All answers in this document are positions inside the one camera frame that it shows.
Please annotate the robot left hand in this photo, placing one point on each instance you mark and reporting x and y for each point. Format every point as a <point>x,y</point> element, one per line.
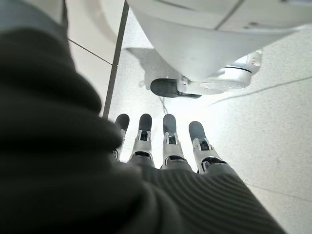
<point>73,170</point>

